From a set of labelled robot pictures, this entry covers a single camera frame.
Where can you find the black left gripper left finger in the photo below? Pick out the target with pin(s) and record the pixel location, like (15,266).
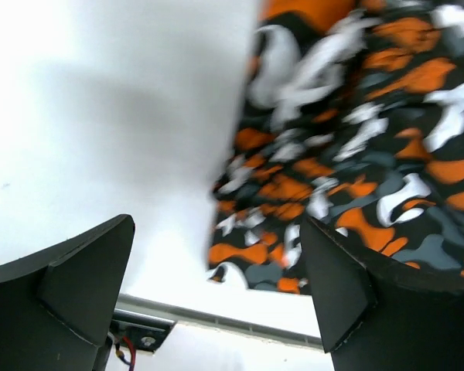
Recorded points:
(56,305)

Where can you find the aluminium front rail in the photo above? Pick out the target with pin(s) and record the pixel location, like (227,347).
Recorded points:
(145,310)

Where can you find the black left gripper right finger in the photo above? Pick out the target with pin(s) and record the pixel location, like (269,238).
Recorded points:
(375,313)

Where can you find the orange camouflage shorts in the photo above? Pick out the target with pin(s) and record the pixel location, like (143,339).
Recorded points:
(353,115)

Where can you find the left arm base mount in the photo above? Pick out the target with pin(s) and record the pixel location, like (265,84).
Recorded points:
(130,332)

